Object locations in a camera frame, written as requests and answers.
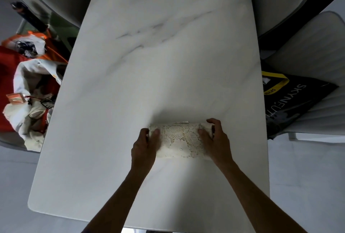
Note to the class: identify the red fabric bag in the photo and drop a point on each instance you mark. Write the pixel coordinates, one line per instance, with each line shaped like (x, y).
(8, 79)

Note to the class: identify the person's left hand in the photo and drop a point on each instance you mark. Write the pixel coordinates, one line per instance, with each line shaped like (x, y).
(143, 150)

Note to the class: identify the small orange tag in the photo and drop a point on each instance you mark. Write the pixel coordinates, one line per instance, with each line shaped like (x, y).
(16, 98)

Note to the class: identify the grey chair seat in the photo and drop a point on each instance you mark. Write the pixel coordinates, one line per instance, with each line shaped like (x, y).
(13, 143)

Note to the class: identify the person's right hand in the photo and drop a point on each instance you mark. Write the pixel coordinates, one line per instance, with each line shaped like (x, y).
(217, 146)

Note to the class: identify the white plastic bag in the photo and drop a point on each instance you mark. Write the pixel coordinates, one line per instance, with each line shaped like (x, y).
(29, 71)

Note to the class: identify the orange and white bag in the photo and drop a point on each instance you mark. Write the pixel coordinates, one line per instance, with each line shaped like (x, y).
(37, 40)

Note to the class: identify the person's left forearm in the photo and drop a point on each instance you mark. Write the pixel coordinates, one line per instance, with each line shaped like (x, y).
(122, 200)

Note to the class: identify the person's right thumb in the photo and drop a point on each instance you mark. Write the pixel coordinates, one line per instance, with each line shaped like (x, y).
(202, 134)

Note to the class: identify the person's left thumb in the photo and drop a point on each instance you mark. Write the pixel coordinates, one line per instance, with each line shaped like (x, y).
(155, 136)

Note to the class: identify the person's right forearm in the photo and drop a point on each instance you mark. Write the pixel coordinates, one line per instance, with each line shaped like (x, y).
(256, 197)

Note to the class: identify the white lace cloth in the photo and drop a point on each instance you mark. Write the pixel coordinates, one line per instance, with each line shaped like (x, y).
(179, 141)

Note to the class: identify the black bag with yellow trim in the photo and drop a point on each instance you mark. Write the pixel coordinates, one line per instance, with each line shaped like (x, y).
(293, 98)

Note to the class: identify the white ribbed chair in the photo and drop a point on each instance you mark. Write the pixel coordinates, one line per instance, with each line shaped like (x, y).
(312, 44)

